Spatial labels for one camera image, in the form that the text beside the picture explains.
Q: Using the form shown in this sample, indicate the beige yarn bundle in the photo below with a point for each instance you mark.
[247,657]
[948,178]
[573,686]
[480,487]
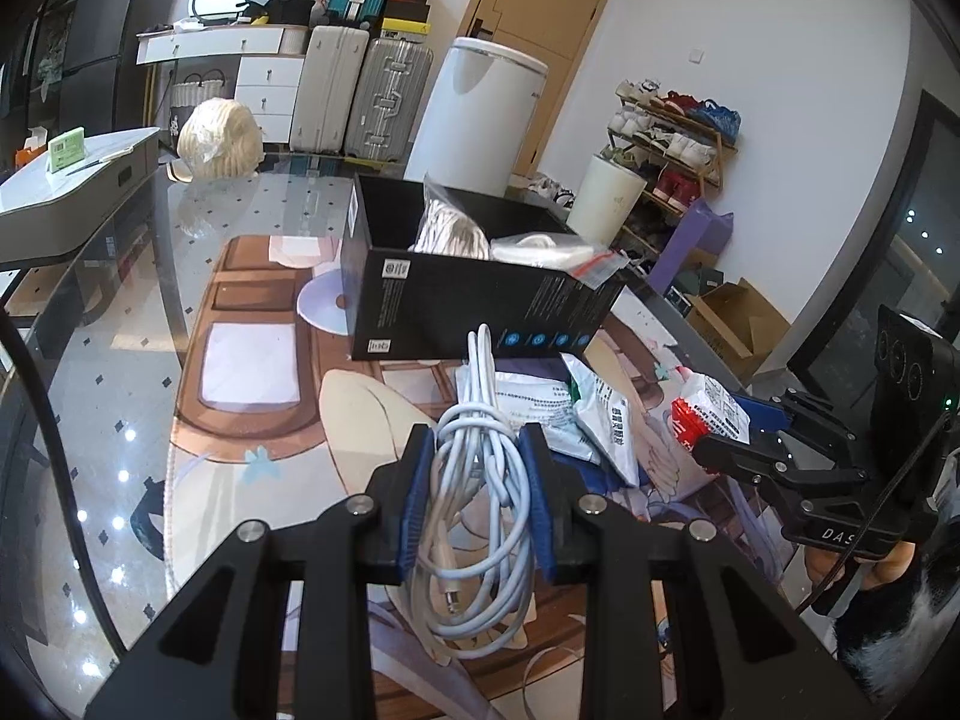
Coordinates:
[217,139]

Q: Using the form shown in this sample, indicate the white suitcase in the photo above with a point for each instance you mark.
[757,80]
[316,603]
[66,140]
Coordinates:
[326,90]

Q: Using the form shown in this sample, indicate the open cardboard box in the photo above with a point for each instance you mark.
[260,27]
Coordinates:
[739,334]

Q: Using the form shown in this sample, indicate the plain black shoe box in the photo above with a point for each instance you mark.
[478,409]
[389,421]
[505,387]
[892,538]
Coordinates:
[405,11]

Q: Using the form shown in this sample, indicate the red white packet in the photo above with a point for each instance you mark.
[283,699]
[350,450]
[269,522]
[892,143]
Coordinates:
[709,405]

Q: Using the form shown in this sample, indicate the purple disc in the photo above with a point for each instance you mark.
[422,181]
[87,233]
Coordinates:
[322,304]

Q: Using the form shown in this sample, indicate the dark glass sliding door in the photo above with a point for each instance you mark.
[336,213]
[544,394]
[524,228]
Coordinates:
[900,240]

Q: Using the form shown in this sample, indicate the white dresser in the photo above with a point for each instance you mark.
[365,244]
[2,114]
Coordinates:
[262,82]

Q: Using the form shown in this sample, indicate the metal shoe rack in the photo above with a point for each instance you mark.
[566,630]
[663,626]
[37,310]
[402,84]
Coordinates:
[690,191]

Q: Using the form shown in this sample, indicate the wooden door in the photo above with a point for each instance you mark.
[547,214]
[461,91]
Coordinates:
[540,0]

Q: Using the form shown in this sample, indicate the dark glass cabinet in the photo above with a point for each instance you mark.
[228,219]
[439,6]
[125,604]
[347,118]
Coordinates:
[30,67]

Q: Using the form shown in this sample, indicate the dark green box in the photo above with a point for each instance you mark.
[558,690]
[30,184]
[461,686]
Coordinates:
[690,289]

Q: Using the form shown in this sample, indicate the black bag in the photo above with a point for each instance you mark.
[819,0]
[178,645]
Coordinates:
[281,7]

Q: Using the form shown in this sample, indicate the black cardboard box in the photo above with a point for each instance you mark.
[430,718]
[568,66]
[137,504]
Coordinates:
[472,307]

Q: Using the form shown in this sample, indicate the black fridge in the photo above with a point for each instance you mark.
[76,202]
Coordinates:
[112,7]

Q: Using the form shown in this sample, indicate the person's right hand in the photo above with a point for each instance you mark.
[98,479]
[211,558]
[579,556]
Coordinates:
[892,566]

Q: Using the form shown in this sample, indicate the white ribbed canister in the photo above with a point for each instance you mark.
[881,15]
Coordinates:
[294,40]

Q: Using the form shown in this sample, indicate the white round appliance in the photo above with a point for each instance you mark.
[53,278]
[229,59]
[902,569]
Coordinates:
[469,112]

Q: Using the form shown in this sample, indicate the white paper sheet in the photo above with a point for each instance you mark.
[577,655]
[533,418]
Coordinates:
[304,251]

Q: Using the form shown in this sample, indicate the orange box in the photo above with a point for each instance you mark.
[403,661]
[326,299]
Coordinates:
[31,150]

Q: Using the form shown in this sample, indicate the purple yoga mat bag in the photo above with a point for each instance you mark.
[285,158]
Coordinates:
[690,240]

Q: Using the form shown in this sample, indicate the wicker basket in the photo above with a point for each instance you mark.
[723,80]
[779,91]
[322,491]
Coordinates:
[196,90]

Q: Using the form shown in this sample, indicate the grey side table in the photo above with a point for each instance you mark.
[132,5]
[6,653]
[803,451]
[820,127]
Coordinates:
[75,195]

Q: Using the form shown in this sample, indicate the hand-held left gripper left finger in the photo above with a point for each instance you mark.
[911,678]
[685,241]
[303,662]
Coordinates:
[416,495]

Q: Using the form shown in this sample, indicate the silver suitcase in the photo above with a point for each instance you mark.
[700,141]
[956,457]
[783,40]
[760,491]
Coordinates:
[386,101]

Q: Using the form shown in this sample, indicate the green card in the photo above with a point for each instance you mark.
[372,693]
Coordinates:
[66,150]

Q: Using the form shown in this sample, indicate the bag of white shoelaces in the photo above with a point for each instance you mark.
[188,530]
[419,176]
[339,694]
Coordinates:
[450,229]

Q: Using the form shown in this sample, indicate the person's right forearm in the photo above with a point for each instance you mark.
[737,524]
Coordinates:
[900,634]

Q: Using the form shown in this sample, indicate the white cylindrical bin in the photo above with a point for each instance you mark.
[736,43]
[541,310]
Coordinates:
[604,202]

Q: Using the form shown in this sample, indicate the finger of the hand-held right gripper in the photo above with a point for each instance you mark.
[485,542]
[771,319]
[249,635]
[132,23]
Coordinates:
[772,466]
[761,414]

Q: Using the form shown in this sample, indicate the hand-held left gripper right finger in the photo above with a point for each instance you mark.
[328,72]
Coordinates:
[538,499]

